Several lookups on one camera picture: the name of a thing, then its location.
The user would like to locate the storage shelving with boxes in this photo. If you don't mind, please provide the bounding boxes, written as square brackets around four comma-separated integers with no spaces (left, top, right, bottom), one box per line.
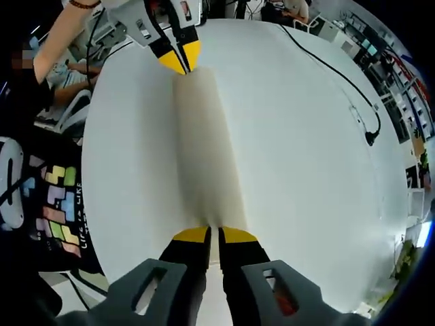
[351,12,435,145]

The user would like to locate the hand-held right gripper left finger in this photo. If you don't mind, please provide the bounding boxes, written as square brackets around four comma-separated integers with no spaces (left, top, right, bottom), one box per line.
[84,225,213,326]

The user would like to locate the white chest device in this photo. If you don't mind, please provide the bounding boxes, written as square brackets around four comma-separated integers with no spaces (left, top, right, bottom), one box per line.
[0,137,27,232]

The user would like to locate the brown bead bracelet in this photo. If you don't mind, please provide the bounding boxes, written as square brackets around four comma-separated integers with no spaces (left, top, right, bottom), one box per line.
[67,0,103,10]

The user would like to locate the beige cutlery case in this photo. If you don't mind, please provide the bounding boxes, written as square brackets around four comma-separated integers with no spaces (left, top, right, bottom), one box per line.
[171,66,251,266]

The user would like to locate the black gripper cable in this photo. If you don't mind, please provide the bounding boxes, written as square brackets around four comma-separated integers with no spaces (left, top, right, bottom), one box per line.
[83,5,105,88]

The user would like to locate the black cable with plug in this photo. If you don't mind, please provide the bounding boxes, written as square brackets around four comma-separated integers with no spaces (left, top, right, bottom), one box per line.
[279,22,382,147]

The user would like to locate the white chair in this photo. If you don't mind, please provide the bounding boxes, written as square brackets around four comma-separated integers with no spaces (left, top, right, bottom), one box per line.
[53,88,93,134]

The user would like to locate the green potted plant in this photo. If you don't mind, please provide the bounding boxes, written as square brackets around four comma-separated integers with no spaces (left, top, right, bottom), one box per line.
[394,236,426,283]

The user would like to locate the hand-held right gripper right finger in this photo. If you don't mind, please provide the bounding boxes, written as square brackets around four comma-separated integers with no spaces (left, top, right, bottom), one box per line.
[217,226,341,326]

